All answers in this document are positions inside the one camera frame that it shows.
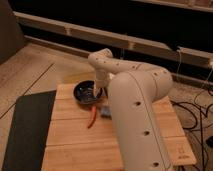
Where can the wooden table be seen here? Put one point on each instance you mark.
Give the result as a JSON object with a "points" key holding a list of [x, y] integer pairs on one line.
{"points": [[72, 146]]}

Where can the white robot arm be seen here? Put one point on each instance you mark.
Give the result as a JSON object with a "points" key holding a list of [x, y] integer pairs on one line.
{"points": [[132, 89]]}

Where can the black floor mat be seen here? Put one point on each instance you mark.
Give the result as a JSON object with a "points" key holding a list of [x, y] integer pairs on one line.
{"points": [[28, 133]]}

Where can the white wooden shelf rail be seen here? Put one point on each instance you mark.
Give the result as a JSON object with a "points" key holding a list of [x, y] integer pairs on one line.
{"points": [[126, 42]]}

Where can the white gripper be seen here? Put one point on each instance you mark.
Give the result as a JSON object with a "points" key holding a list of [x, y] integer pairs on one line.
{"points": [[101, 80]]}

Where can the dark ceramic bowl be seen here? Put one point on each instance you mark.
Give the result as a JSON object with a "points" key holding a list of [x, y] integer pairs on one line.
{"points": [[84, 93]]}

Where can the blue sponge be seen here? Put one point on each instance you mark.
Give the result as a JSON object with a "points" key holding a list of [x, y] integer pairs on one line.
{"points": [[105, 111]]}

